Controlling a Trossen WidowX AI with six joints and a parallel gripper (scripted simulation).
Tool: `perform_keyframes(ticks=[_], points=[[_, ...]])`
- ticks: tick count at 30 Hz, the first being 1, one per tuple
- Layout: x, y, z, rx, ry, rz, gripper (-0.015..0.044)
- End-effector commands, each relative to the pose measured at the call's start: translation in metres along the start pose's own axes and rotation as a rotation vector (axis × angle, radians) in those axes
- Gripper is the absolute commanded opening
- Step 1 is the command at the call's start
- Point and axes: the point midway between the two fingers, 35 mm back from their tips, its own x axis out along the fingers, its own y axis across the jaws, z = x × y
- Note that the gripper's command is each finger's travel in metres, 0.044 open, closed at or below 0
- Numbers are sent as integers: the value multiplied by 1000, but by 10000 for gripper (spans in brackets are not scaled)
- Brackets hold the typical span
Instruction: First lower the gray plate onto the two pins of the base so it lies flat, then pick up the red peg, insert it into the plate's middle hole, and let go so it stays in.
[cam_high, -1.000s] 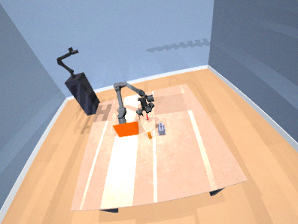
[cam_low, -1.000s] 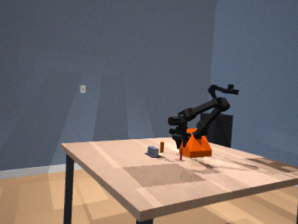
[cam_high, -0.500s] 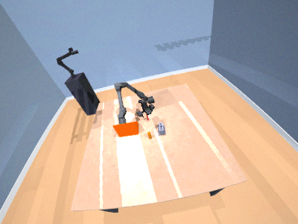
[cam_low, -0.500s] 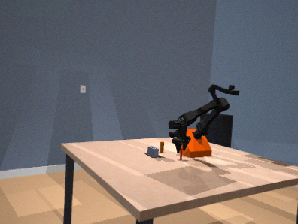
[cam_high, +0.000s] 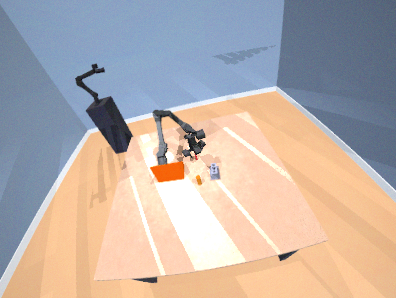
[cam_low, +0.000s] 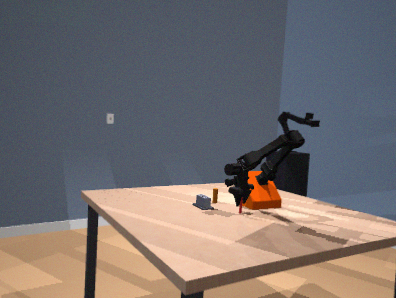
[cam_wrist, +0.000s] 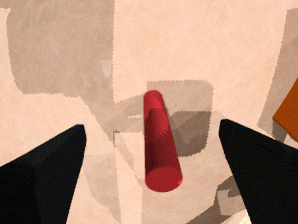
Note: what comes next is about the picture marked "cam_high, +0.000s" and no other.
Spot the brown cylinder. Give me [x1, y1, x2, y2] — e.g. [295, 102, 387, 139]
[196, 175, 202, 186]

